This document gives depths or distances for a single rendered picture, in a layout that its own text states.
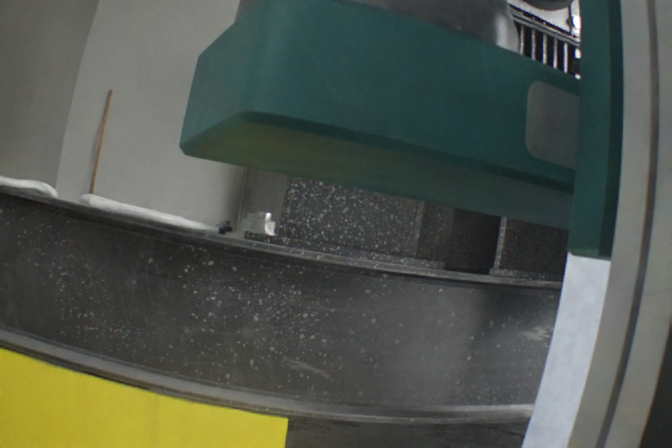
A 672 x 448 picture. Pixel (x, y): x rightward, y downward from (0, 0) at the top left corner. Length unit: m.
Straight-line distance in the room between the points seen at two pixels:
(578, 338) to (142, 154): 3.55
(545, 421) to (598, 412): 0.92
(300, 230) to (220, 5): 3.55
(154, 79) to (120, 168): 0.52
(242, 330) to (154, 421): 0.23
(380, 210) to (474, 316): 0.23
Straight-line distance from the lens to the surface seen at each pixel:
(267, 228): 1.20
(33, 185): 1.20
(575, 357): 1.28
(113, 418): 1.19
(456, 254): 1.50
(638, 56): 0.37
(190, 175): 4.55
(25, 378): 1.19
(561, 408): 1.28
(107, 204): 1.18
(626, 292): 0.35
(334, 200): 1.26
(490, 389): 1.39
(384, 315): 1.30
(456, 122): 0.37
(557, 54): 1.49
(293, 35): 0.34
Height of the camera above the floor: 0.62
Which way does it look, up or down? 6 degrees up
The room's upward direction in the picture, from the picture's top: 9 degrees clockwise
